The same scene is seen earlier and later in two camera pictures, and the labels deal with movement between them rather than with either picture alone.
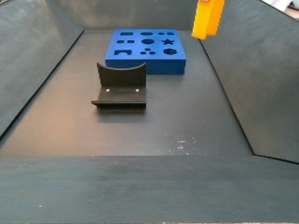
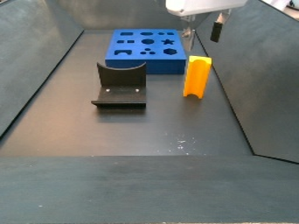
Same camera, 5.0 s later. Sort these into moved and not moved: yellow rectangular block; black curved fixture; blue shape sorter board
Moved: yellow rectangular block
Not moved: blue shape sorter board; black curved fixture
